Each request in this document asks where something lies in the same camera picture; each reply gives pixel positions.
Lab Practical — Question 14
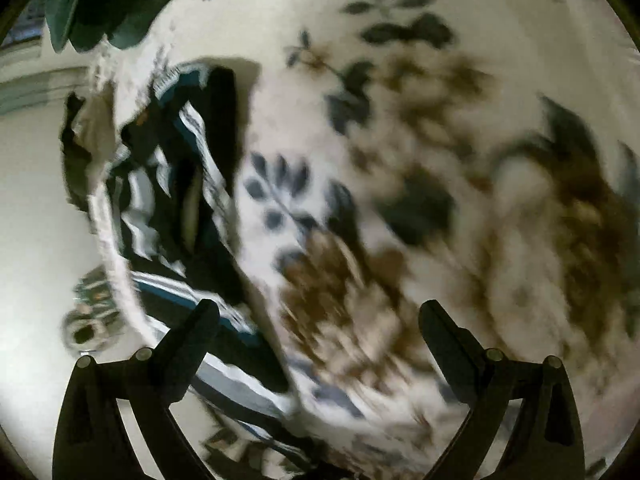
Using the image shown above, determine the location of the white floral printed bedsheet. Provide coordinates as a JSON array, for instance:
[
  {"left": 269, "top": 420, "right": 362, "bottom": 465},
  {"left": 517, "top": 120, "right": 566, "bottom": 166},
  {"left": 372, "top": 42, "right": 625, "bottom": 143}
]
[{"left": 85, "top": 0, "right": 640, "bottom": 480}]

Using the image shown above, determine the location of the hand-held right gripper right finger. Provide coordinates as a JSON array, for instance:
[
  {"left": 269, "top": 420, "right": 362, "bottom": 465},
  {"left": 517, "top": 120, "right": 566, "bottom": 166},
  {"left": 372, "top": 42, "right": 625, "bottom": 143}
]
[{"left": 418, "top": 299, "right": 586, "bottom": 480}]

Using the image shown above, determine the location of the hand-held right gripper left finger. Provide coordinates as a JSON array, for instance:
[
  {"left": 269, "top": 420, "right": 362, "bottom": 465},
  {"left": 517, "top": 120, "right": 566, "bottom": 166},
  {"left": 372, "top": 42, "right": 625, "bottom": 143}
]
[{"left": 52, "top": 298, "right": 221, "bottom": 480}]

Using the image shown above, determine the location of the dark striped small garment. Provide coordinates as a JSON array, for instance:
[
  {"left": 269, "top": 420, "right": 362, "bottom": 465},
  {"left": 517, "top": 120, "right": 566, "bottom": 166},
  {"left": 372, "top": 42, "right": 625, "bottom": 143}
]
[{"left": 60, "top": 60, "right": 321, "bottom": 478}]

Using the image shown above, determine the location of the dark green cloth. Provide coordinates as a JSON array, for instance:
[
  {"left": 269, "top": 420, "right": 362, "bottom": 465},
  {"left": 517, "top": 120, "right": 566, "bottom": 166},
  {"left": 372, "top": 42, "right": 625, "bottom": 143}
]
[{"left": 44, "top": 0, "right": 211, "bottom": 53}]

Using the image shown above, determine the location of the small patterned object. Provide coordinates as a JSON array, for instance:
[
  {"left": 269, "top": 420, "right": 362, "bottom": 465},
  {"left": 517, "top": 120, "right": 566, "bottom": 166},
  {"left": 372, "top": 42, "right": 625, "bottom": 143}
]
[{"left": 61, "top": 266, "right": 123, "bottom": 352}]

